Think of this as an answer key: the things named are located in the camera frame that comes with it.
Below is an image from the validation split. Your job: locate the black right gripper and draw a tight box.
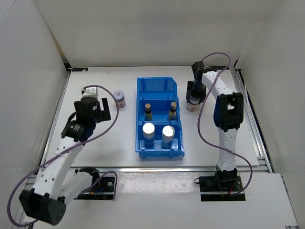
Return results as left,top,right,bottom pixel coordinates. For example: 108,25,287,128
186,81,207,104

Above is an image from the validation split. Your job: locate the white-lid sauce jar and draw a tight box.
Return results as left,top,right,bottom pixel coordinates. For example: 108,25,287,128
186,97,200,112
113,90,126,108

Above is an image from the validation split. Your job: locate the yellow-label brown bottle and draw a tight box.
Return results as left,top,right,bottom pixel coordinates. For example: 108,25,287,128
168,101,177,120
144,103,153,121

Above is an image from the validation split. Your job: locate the blue-label silver-lid shaker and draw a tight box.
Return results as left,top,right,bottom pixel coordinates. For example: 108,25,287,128
162,125,175,148
142,123,155,146

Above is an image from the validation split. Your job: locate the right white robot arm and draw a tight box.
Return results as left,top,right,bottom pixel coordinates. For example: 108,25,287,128
186,62,244,191

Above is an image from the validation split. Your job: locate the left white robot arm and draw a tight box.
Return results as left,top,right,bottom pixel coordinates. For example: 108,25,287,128
19,96,111,226

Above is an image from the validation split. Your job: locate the blue three-compartment plastic bin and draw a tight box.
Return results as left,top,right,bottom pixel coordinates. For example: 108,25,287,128
135,77,184,159

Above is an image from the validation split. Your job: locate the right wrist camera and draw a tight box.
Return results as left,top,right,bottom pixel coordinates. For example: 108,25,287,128
191,61,206,81

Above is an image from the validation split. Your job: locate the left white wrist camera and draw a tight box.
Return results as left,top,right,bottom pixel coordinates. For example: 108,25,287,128
81,87,98,99

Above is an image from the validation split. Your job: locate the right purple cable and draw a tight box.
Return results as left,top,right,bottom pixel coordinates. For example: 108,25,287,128
197,52,253,195

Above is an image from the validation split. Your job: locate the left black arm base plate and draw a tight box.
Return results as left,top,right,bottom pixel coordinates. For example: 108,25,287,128
75,171,118,200

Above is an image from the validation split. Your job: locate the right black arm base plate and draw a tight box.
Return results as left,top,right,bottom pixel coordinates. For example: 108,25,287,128
193,176,246,202

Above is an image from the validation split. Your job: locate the front aluminium rail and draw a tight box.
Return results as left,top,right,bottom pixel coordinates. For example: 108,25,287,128
68,165,269,173

